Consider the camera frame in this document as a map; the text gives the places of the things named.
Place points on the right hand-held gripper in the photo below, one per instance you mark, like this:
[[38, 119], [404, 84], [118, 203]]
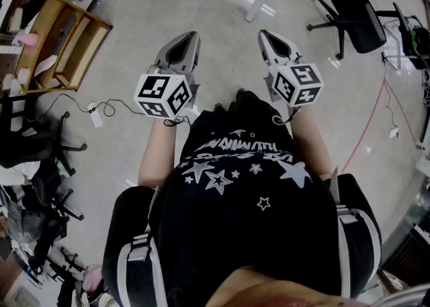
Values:
[[295, 84]]

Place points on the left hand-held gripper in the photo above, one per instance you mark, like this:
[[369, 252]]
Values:
[[158, 92]]

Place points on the person's right forearm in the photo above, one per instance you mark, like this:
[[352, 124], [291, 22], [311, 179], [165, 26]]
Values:
[[310, 141]]

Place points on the person's left forearm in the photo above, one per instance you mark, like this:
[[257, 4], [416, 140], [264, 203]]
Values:
[[157, 151]]

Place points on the black office chair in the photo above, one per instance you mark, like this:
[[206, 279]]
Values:
[[50, 205], [359, 13], [40, 144]]

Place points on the white power strip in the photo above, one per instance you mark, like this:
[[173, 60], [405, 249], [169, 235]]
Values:
[[95, 115]]

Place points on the wooden shelf unit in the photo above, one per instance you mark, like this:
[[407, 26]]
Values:
[[65, 43]]

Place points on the black and green bag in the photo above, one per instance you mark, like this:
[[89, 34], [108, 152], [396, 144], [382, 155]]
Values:
[[415, 40]]

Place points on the white power adapter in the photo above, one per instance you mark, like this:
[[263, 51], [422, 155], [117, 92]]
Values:
[[392, 132]]

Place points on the person's black star-print shirt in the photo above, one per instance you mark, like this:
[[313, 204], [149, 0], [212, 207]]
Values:
[[242, 218]]

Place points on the pink soft item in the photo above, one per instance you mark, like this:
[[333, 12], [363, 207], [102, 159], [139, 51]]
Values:
[[92, 278]]

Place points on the dark wooden cabinet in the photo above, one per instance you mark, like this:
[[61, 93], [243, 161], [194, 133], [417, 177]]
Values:
[[408, 258]]

